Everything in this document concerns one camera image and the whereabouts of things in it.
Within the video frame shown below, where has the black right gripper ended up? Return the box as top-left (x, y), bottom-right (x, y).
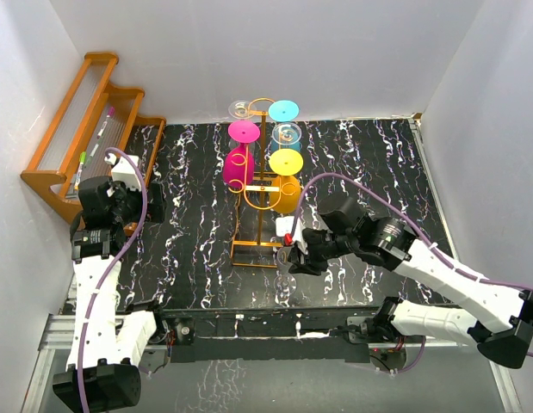
top-left (287, 229), bottom-right (356, 275)

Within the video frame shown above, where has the clear wine glass front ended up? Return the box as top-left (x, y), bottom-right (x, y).
top-left (274, 247), bottom-right (296, 299)

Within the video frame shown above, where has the magenta plastic wine glass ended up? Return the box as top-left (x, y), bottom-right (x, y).
top-left (222, 120), bottom-right (260, 191)

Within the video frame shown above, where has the orange plastic wine glass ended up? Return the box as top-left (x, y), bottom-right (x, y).
top-left (269, 149), bottom-right (304, 214)

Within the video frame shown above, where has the blue plastic wine glass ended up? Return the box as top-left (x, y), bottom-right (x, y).
top-left (268, 100), bottom-right (302, 152)

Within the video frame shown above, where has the clear flute glass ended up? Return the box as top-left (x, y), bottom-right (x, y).
top-left (271, 122), bottom-right (301, 145)

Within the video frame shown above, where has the grey clear wine glass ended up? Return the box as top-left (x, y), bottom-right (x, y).
top-left (228, 100), bottom-right (254, 120)

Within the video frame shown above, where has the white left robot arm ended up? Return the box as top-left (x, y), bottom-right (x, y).
top-left (53, 176), bottom-right (169, 412)

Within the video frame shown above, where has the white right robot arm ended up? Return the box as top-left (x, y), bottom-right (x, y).
top-left (276, 193), bottom-right (533, 369)

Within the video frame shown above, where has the wooden stepped shelf rack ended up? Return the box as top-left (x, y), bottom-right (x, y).
top-left (21, 52), bottom-right (166, 223)

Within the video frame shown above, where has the green cap marker pen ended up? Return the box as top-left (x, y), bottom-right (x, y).
top-left (73, 151), bottom-right (87, 190)

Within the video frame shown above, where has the pink cap marker pen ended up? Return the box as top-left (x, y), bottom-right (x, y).
top-left (95, 107), bottom-right (115, 147)

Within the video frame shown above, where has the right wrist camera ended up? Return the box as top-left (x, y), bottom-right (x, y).
top-left (276, 216), bottom-right (302, 246)

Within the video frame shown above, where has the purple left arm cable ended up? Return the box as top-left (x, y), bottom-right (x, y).
top-left (76, 147), bottom-right (172, 413)

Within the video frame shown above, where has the gold wire glass rack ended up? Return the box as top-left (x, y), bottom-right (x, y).
top-left (227, 97), bottom-right (282, 269)

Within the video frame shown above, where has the aluminium frame rail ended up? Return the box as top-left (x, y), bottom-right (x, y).
top-left (20, 311), bottom-right (524, 413)

